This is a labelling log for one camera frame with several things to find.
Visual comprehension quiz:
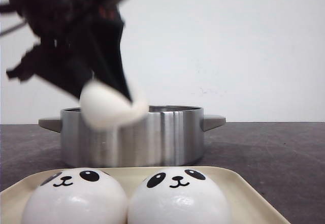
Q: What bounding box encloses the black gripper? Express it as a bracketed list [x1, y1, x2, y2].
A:
[1, 0, 132, 102]

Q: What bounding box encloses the cream panda bun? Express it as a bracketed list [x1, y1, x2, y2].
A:
[79, 79, 149, 131]

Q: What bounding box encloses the white panda bun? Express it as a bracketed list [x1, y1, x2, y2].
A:
[127, 167, 233, 223]
[21, 168, 127, 223]

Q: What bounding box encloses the stainless steel steamer pot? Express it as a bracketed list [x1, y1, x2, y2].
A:
[38, 105, 226, 168]

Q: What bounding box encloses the cream rectangular plastic tray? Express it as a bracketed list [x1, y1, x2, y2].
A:
[1, 166, 288, 223]

